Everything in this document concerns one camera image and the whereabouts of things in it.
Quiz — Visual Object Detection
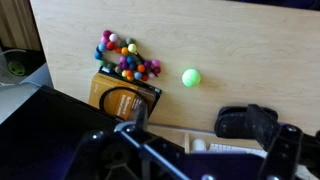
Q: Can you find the green round object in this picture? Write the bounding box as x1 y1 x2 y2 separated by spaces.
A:
8 60 27 77

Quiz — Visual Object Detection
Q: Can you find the light wood shelf unit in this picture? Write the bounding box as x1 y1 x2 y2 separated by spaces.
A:
148 123 268 155

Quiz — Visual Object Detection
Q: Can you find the green golf ball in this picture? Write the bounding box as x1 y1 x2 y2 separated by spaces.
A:
181 68 202 88

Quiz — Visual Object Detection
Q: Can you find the colourful felt ball garland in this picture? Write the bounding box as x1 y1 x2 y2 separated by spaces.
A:
93 29 162 83

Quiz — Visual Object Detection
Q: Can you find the white keyboard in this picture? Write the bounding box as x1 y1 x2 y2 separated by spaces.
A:
208 142 268 158

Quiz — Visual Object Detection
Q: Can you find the orange brown book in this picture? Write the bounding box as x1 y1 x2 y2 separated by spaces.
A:
88 72 158 122

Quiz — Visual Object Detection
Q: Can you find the black oval case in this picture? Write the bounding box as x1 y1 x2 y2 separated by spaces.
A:
214 105 279 139

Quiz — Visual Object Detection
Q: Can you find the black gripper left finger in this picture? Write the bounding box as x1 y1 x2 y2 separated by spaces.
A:
134 101 150 131

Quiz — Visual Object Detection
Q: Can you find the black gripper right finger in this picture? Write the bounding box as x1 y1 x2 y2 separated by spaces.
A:
245 103 281 151

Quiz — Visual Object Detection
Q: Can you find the black computer monitor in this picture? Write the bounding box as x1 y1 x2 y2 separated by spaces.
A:
0 84 188 180

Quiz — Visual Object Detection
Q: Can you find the white cup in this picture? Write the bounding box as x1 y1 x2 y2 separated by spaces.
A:
191 138 208 154

